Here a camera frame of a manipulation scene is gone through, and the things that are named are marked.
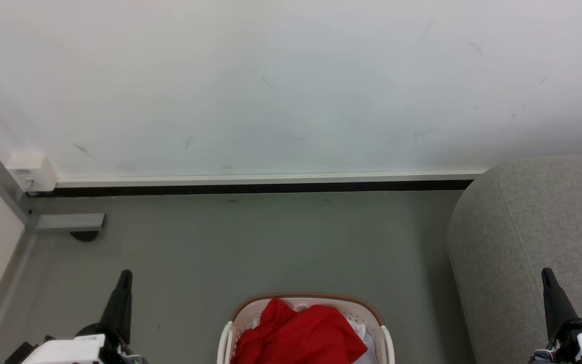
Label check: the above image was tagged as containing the grey fabric sofa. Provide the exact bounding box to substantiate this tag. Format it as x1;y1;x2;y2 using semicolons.
446;155;582;364

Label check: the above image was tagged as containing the white and black baseboard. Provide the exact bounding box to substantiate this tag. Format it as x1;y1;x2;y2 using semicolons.
25;170;489;198

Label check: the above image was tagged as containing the white wall socket box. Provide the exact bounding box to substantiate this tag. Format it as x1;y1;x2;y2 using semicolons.
6;153;59;192

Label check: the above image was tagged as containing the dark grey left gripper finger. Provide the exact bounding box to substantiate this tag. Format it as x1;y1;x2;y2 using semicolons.
100;269;134;345

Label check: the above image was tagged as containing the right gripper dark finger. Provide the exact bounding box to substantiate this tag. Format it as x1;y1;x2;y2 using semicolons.
541;268;579;340

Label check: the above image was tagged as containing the white garment with red stripes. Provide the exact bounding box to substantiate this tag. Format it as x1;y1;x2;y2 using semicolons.
248;302;378;364

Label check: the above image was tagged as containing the white laundry basket brown rim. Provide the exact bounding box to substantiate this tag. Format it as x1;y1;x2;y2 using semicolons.
217;292;396;364

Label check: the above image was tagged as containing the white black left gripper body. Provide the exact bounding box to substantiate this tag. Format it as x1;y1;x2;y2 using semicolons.
21;324;146;364

